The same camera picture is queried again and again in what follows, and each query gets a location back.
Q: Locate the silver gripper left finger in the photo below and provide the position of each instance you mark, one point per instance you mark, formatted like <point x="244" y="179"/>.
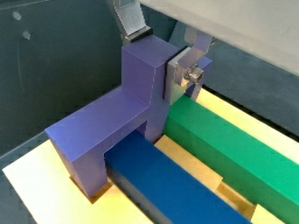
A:
<point x="130" y="20"/>

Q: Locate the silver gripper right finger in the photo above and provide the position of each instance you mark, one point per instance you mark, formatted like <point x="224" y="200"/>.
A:
<point x="185" y="72"/>

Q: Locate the yellow slotted board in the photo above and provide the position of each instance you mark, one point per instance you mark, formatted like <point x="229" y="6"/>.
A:
<point x="57" y="202"/>

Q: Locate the blue bar block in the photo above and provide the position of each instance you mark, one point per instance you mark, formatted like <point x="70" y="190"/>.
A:
<point x="168" y="193"/>

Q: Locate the green bar block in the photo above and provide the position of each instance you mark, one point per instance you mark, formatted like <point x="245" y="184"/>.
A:
<point x="254" y="169"/>

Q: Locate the purple E-shaped block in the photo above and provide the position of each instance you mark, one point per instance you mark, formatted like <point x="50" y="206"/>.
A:
<point x="133" y="107"/>

